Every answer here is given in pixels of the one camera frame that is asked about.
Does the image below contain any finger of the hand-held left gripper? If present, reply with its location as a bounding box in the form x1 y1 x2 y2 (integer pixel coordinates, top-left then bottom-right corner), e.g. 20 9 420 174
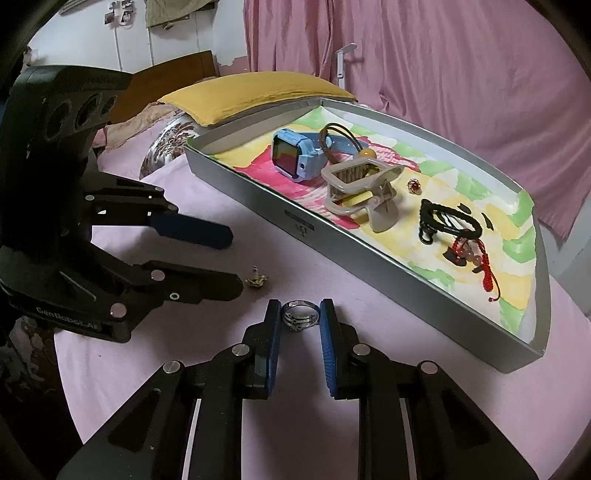
120 261 244 317
85 171 234 250

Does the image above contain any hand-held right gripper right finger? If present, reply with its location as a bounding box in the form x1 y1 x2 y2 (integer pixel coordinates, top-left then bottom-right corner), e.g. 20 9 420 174
320 298 541 480

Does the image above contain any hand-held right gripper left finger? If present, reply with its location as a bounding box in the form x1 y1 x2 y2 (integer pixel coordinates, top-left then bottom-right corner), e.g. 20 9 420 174
55 299 282 480

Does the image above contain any silver ring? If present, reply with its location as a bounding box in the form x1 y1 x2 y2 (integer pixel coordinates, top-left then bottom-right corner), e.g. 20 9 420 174
281 300 320 332

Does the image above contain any small gold earring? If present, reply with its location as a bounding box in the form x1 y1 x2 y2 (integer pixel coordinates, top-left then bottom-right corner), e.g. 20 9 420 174
245 265 269 289

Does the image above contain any grey cardboard box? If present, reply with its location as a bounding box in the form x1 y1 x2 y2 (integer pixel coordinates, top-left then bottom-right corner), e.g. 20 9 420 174
185 96 552 374

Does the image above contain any beige claw hair clip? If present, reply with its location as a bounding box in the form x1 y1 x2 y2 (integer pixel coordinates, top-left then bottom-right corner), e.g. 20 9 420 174
321 158 404 233

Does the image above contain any red string bead bracelet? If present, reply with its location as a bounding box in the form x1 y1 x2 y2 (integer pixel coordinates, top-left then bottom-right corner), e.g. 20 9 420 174
442 235 502 303

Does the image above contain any black hair tie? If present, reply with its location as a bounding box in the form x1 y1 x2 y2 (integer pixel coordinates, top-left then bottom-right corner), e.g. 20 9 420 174
418 198 483 244

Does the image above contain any brown hair tie yellow bead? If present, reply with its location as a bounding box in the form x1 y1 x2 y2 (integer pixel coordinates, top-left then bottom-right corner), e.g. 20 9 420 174
320 122 377 164

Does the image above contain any floral pillow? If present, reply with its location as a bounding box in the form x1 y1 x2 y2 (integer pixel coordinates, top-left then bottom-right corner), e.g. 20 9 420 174
140 115 204 178

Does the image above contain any peach crumpled cloth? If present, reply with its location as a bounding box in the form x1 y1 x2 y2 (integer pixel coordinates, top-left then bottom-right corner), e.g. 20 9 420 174
92 102 181 151

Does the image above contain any blue smartwatch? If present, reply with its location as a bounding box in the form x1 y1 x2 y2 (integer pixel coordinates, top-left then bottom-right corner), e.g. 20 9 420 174
271 128 363 183

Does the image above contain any colourful printed cloth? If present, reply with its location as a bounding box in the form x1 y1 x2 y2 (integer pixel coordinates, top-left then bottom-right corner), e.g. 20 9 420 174
210 105 539 337

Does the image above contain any yellow pillow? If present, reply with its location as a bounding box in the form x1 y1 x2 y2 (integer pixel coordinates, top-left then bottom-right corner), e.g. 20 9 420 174
157 71 357 127

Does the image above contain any wooden headboard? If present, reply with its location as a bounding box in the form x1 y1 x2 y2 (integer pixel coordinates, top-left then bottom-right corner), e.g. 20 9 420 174
108 51 220 125

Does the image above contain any white folding lamp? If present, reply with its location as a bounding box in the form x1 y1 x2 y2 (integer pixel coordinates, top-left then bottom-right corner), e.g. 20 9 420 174
335 43 357 88

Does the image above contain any olive hanging garment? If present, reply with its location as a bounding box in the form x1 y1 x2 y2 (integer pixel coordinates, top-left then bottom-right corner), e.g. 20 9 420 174
145 0 215 28

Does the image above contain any pink curtain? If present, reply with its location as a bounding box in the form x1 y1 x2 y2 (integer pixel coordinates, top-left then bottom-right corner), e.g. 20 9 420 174
243 0 591 241

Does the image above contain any wall socket with plugs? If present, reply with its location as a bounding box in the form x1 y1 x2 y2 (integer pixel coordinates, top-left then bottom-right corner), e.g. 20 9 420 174
106 0 132 26

